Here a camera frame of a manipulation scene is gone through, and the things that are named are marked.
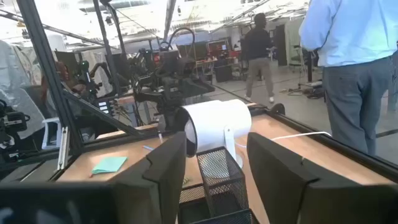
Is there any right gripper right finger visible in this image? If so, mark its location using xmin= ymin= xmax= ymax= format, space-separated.
xmin=246 ymin=131 xmax=398 ymax=224

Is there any black control box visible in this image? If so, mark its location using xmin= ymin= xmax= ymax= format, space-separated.
xmin=92 ymin=98 xmax=118 ymax=117

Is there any person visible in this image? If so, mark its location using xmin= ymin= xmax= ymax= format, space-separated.
xmin=243 ymin=12 xmax=276 ymax=104
xmin=298 ymin=0 xmax=398 ymax=156

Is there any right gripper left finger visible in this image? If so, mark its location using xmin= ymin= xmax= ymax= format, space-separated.
xmin=110 ymin=131 xmax=188 ymax=224

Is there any black neighbouring robot rig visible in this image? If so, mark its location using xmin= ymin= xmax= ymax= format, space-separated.
xmin=0 ymin=99 xmax=31 ymax=162

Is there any green sticky note pad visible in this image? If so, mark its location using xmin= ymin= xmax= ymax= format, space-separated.
xmin=91 ymin=156 xmax=129 ymax=175

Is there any black mesh desk organizer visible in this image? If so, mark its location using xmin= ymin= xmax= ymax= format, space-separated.
xmin=177 ymin=146 xmax=261 ymax=224

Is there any white lamp cable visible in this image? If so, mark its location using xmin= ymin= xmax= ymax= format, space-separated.
xmin=234 ymin=131 xmax=333 ymax=149

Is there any white plastic cover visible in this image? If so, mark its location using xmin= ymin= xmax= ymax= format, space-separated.
xmin=0 ymin=39 xmax=47 ymax=140

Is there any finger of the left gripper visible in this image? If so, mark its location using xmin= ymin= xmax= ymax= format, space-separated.
xmin=185 ymin=77 xmax=216 ymax=98
xmin=133 ymin=79 xmax=165 ymax=103

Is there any white chair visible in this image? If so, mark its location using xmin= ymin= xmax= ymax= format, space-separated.
xmin=41 ymin=117 xmax=62 ymax=151

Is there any silver frame bracket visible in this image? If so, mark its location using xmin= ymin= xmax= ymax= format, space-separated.
xmin=57 ymin=126 xmax=70 ymax=171

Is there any black aluminium table frame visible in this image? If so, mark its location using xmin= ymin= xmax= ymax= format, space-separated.
xmin=0 ymin=0 xmax=398 ymax=187

